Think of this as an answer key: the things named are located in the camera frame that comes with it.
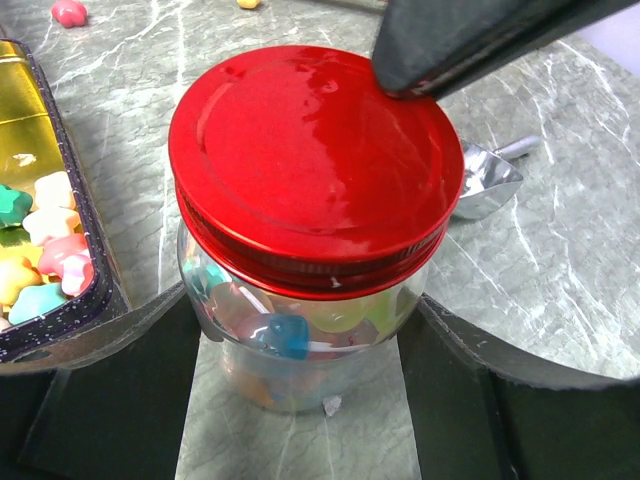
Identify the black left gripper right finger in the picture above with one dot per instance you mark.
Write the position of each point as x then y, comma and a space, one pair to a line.
482, 408

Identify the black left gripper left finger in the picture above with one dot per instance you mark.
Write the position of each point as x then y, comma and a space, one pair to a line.
121, 415

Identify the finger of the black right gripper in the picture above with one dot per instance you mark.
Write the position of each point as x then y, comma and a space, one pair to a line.
435, 48

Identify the silver metal scoop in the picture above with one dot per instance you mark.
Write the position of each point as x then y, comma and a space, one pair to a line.
490, 180

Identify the gold tin of star candies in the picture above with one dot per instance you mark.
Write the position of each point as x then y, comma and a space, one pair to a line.
57, 275

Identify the clear glass jar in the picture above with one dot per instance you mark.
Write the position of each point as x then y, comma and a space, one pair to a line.
288, 354

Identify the red jar lid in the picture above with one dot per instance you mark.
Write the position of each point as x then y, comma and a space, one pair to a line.
294, 171

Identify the spilled yellow star candy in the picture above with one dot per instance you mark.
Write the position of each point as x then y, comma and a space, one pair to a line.
248, 4

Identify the spilled pink star candy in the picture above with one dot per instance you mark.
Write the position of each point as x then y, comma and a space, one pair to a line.
70, 13

